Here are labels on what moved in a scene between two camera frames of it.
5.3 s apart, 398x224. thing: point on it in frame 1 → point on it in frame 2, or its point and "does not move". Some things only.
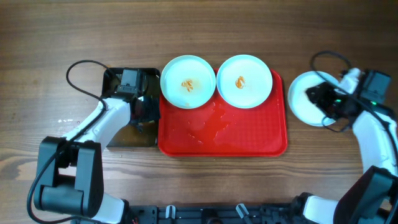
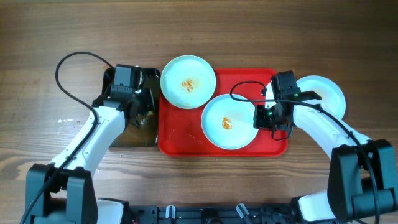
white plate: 188,81 does not move
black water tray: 132,135 does not move
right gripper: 321,98 → 259,122
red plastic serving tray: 217,129 does not move
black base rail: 215,213 does not move
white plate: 244,81 → 228,124
